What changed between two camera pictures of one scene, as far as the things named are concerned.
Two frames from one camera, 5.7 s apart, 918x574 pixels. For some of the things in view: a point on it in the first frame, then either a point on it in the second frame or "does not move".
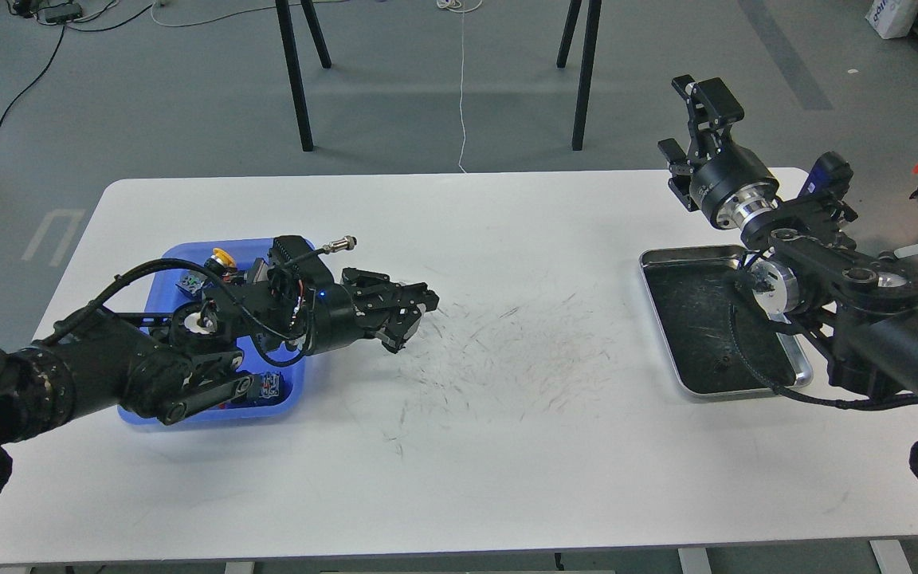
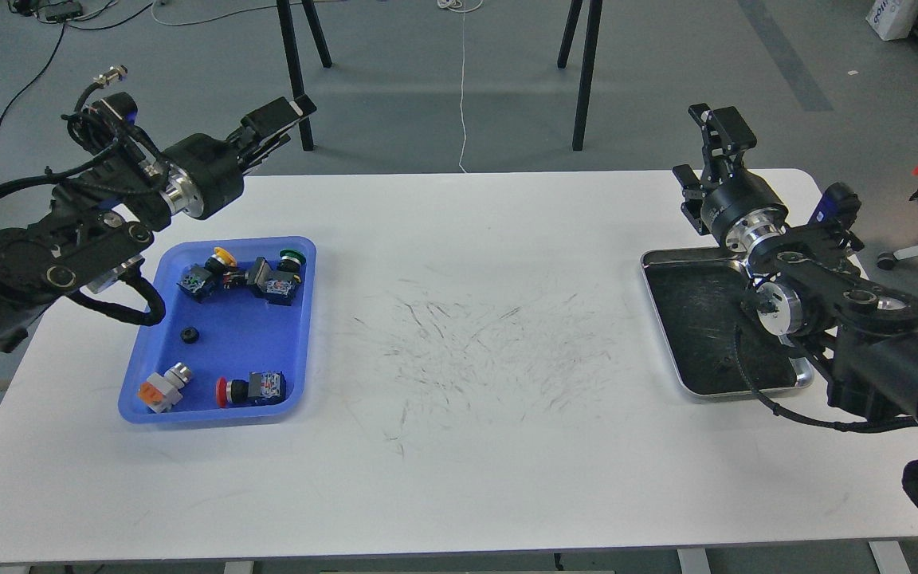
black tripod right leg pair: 587,57 does not move
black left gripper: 335,321 → 204,174
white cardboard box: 892,18 does not move
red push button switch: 274,387 does not move
